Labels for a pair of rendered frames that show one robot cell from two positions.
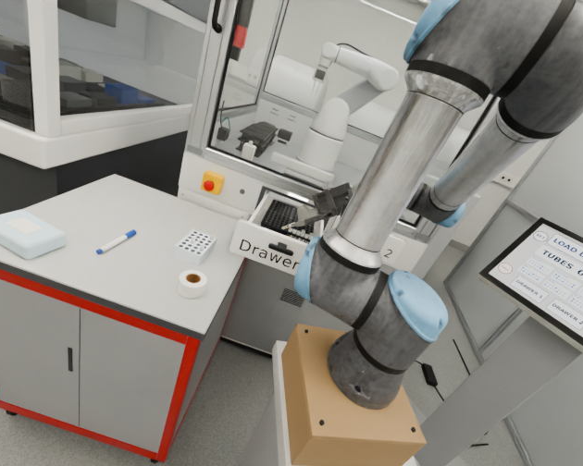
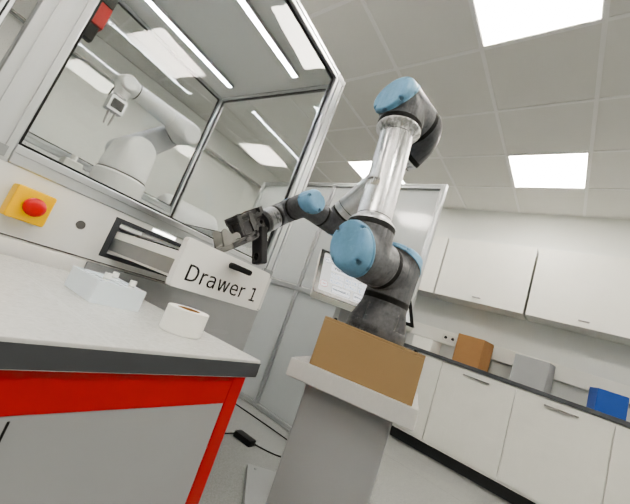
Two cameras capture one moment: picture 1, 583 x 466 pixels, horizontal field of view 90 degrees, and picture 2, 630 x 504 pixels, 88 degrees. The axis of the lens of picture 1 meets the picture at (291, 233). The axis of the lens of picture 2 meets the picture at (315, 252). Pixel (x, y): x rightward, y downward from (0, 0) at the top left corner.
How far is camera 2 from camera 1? 72 cm
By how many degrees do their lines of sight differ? 63
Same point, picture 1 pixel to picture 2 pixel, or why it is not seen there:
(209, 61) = (55, 20)
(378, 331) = (406, 276)
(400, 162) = (402, 164)
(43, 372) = not seen: outside the picture
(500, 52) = (426, 120)
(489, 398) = not seen: hidden behind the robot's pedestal
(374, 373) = (402, 313)
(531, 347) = not seen: hidden behind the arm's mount
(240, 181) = (79, 208)
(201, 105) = (22, 74)
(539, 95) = (429, 144)
